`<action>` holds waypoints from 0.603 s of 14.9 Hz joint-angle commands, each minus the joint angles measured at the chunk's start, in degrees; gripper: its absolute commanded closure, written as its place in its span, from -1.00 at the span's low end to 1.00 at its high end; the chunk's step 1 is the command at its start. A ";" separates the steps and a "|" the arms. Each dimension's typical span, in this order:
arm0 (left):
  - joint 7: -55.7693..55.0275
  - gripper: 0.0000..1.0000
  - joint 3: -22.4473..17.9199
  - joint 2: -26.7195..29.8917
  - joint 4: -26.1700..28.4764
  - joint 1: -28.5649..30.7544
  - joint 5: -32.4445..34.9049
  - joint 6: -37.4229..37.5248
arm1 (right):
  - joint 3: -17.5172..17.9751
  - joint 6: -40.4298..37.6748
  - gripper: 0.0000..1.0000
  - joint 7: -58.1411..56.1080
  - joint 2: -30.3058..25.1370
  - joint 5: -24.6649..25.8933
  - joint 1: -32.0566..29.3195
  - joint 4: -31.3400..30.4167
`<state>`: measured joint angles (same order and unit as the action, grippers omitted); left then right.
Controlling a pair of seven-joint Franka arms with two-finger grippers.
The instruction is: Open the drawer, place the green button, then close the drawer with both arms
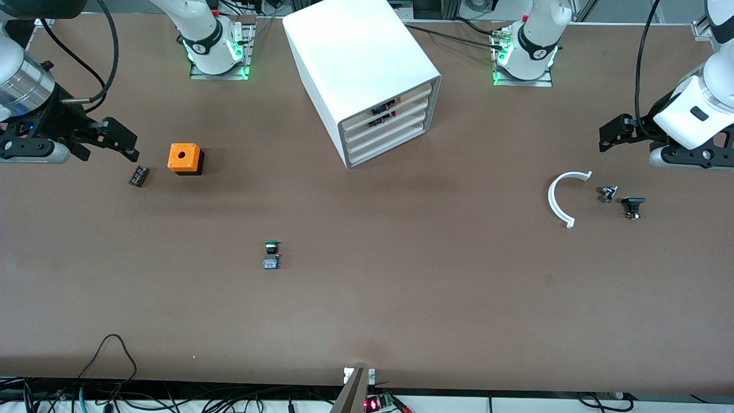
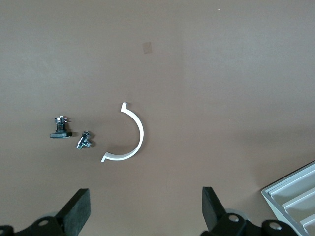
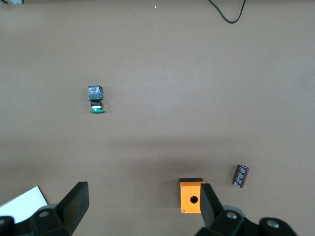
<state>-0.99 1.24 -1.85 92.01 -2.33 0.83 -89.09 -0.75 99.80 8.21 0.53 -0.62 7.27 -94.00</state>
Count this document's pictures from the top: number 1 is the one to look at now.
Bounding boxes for circuit board with red light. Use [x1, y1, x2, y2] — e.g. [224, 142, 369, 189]
[364, 393, 411, 413]

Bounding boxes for white curved plastic arc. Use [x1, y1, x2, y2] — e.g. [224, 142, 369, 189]
[548, 170, 593, 229]

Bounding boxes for black looped cable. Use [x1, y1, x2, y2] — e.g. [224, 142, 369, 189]
[77, 334, 138, 382]

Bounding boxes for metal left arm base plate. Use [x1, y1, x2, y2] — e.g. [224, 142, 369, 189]
[490, 26, 554, 88]

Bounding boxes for black cable on table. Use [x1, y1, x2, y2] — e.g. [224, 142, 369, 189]
[404, 23, 511, 49]

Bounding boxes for grey metal beam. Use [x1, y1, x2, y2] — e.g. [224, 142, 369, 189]
[331, 368, 368, 413]

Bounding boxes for orange button enclosure box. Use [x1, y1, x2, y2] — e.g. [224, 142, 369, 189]
[167, 143, 205, 176]

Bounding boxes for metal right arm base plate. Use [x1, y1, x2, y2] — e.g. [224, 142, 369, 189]
[189, 17, 256, 81]

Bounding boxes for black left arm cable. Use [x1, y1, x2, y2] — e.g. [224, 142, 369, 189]
[634, 0, 661, 141]

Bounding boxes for white metal bracket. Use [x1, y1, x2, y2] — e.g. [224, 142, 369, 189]
[343, 367, 376, 386]

